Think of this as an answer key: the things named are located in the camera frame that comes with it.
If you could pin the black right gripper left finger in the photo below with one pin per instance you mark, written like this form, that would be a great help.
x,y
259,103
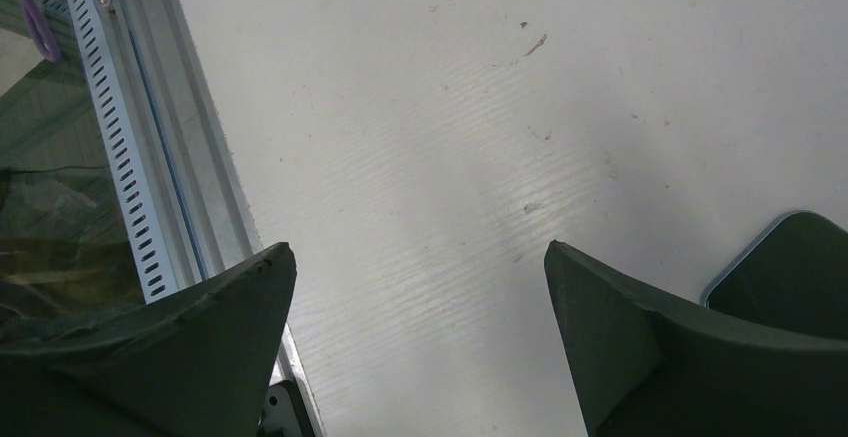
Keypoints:
x,y
166,361

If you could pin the aluminium frame rail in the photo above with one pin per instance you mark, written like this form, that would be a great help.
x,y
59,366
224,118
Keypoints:
x,y
204,244

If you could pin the black phone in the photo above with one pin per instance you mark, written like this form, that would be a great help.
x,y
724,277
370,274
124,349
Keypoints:
x,y
792,276

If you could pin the white slotted cable duct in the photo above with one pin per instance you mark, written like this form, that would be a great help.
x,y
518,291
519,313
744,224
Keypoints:
x,y
145,232

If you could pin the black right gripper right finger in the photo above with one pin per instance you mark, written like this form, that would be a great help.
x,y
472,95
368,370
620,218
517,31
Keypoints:
x,y
645,362

